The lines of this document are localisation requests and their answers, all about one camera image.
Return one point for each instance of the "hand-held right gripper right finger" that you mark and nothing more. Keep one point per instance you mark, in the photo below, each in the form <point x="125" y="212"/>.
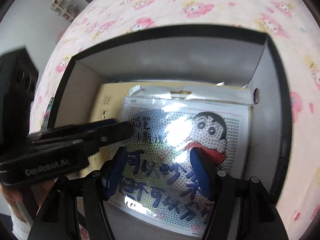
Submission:
<point x="200" y="172"/>

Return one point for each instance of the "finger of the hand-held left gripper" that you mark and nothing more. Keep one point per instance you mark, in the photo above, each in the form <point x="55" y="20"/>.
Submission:
<point x="110" y="132"/>
<point x="102" y="123"/>

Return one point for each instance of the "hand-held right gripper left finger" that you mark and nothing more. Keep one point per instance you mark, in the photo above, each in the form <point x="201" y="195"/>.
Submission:
<point x="116" y="172"/>

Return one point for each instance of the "beige box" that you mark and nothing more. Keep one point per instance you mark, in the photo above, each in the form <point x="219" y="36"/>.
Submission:
<point x="110" y="92"/>

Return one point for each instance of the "cartoon bead sheet packet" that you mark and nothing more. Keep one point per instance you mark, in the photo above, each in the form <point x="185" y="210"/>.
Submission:
<point x="212" y="130"/>

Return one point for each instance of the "black cardboard box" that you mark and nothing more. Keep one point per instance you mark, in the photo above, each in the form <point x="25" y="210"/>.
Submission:
<point x="175" y="62"/>

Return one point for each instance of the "person's left hand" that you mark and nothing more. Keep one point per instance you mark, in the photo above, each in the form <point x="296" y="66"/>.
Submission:
<point x="47" y="187"/>

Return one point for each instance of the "white storage shelf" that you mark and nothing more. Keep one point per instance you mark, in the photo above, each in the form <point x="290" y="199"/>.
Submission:
<point x="65" y="8"/>

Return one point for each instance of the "pink printed blanket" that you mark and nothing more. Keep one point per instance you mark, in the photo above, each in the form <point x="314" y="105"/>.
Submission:
<point x="200" y="0"/>

